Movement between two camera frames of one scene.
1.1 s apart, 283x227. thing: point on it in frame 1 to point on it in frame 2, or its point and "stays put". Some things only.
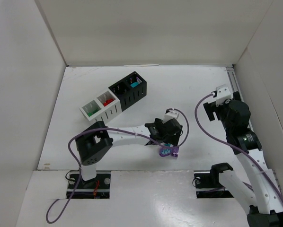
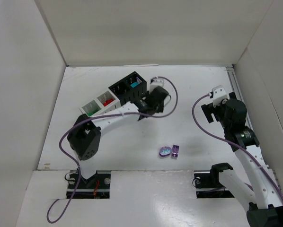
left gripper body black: (166, 141) to (142, 115)
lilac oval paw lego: (164, 151) stays put
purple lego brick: (174, 151) stays put
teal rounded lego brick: (134, 84) stays put
